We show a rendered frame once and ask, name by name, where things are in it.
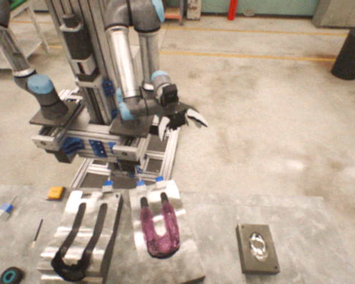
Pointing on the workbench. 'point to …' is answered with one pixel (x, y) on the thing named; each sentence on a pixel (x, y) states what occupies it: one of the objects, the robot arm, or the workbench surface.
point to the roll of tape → (11, 275)
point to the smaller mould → (257, 249)
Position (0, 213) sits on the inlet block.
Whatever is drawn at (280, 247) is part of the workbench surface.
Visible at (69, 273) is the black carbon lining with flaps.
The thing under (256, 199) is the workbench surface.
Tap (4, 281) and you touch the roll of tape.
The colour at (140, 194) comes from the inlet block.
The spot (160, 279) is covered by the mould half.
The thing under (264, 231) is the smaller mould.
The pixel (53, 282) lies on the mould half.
